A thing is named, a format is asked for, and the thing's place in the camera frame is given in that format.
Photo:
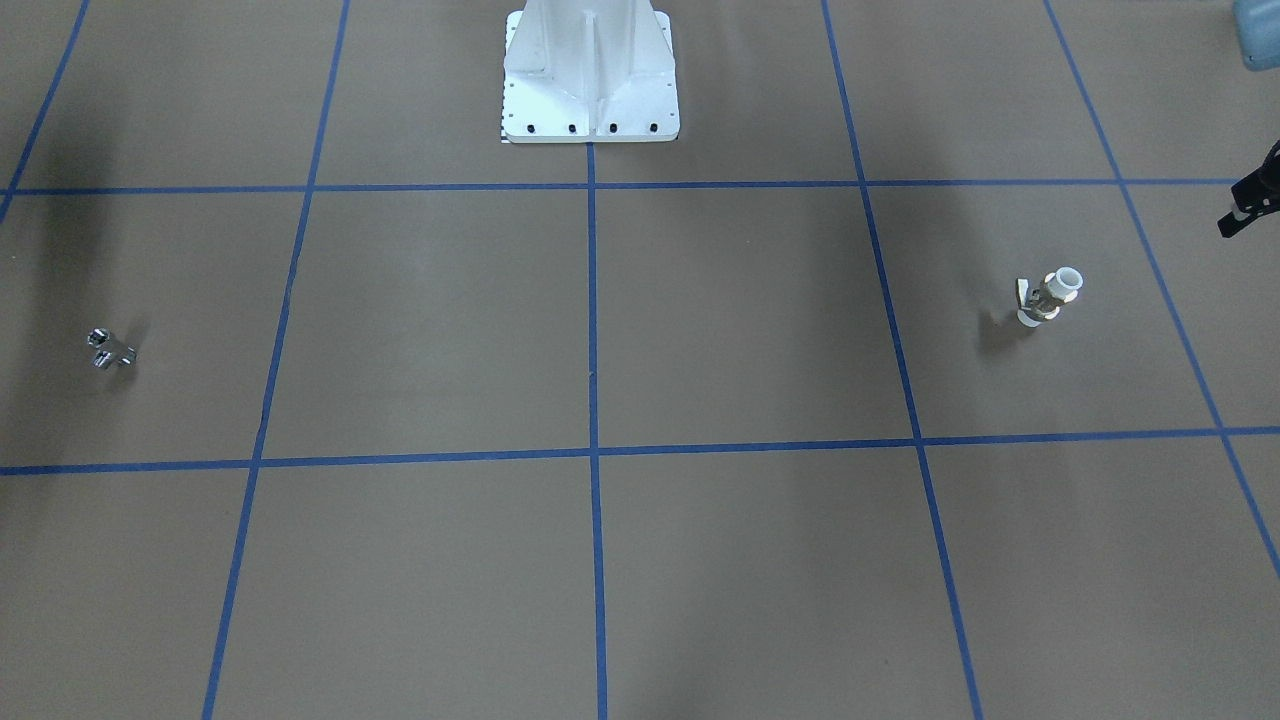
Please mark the white PPR valve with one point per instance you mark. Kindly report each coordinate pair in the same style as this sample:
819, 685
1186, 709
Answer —
1041, 302

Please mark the chrome metal pipe fitting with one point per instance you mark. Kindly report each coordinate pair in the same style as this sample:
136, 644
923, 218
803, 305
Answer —
108, 350

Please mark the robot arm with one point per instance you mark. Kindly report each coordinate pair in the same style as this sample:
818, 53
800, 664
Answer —
1257, 30

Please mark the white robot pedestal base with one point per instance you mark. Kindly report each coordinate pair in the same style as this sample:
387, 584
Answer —
589, 72

